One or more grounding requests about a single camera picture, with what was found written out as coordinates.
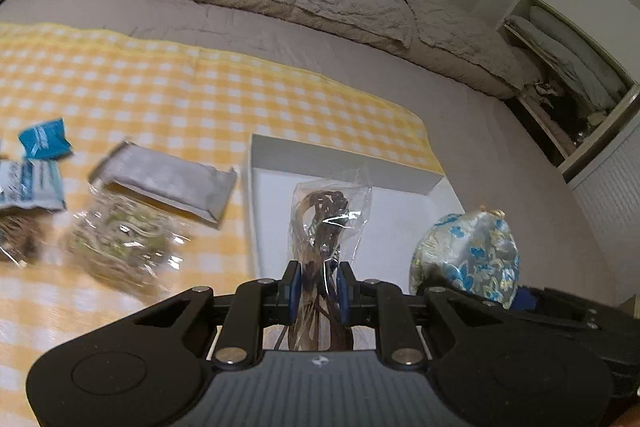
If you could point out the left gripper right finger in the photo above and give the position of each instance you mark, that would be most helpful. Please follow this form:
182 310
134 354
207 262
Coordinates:
347 287

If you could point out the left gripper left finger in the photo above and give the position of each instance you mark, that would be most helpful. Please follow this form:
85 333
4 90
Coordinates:
290 290

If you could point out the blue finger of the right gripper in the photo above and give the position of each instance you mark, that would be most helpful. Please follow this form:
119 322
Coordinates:
525 300

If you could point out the floral brocade coin pouch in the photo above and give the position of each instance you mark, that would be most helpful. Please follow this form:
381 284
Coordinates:
473 252

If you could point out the silver foil packet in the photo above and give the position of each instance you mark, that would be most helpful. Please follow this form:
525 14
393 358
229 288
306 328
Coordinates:
201 191

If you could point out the bag of cream rubber bands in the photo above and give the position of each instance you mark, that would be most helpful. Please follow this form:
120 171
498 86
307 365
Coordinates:
126 244

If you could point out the bag of dark brown cords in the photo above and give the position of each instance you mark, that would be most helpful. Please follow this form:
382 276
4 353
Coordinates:
21 238

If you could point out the white blue medicine packet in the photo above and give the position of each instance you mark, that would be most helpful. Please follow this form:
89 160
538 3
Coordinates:
31 184

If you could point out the small blue sachet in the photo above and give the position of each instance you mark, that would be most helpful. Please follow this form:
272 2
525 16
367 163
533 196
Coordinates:
45 141

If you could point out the white cardboard box tray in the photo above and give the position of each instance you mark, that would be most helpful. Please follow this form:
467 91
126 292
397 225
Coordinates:
406 202

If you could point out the grey bed sheet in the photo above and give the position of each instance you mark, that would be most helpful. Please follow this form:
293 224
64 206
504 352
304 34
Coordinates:
488 156

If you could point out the folded grey bedding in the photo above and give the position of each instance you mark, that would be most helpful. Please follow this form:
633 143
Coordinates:
580 66

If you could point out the white storage cabinet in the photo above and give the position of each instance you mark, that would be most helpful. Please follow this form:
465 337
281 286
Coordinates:
583 109

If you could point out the yellow checkered blanket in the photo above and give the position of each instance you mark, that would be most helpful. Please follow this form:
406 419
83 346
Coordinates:
198 104

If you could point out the right beige pillow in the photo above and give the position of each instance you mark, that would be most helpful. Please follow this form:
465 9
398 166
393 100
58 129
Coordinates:
442 25

